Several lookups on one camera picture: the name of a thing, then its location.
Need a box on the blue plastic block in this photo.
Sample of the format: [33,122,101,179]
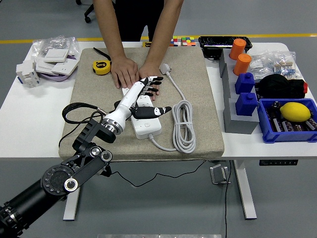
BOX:
[235,72,256,95]
[235,92,260,117]

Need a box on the clear bag of resistors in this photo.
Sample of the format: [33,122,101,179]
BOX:
[268,51,298,80]

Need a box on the thin black plug cord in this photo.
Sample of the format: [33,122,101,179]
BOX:
[108,159,226,188]

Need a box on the yellow tape measure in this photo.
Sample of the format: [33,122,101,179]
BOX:
[92,59,112,76]

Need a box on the black cloth bundle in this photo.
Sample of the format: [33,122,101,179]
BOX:
[257,74,309,99]

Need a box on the clear bag of small parts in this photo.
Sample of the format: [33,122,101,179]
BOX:
[31,36,80,60]

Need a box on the black glossy tray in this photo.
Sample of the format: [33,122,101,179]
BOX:
[198,36,253,50]

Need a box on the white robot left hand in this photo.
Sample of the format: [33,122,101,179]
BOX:
[106,75,172,130]

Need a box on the black office chair base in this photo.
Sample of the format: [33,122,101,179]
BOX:
[75,0,95,24]

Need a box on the white plastic plate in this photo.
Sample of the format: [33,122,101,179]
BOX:
[35,59,56,74]

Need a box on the grey-brown fabric mat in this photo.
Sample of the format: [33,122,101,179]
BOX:
[58,47,225,163]

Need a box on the blue plastic bin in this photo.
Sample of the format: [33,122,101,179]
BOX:
[257,98,317,144]

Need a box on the white wall switch plate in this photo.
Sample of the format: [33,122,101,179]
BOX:
[44,49,70,63]

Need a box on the thick black cable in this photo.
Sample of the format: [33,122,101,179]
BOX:
[224,160,232,238]

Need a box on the black strap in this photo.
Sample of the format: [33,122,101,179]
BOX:
[93,47,113,61]

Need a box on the grey stepped block stand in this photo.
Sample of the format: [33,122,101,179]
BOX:
[218,49,260,135]

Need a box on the black stand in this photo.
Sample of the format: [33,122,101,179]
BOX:
[203,48,222,61]

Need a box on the white power strip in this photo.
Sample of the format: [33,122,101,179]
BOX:
[122,84,162,140]

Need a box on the white terminal block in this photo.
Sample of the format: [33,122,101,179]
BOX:
[16,59,41,89]

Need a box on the black table control panel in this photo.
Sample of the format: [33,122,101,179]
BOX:
[259,160,299,166]

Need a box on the white table leg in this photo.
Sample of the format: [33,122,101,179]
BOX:
[232,160,257,220]
[62,188,81,221]

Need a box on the person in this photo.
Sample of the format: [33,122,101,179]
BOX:
[93,0,184,101]

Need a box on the white wall socket plate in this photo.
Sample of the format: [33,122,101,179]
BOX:
[51,60,80,76]

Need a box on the orange plastic cup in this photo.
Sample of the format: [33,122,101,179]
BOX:
[233,54,252,77]
[228,38,247,60]

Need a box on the person's right hand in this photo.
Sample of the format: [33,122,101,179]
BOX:
[110,56,139,89]

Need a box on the silver metal hook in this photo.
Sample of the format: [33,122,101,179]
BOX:
[210,164,232,185]

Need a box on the white power cord with plug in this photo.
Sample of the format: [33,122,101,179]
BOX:
[148,63,197,154]

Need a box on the person's left hand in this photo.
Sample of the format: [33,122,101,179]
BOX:
[137,61,161,101]

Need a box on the clear bag of white parts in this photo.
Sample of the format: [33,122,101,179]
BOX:
[249,53,274,80]

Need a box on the yellow lemon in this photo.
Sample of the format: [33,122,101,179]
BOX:
[279,102,312,122]

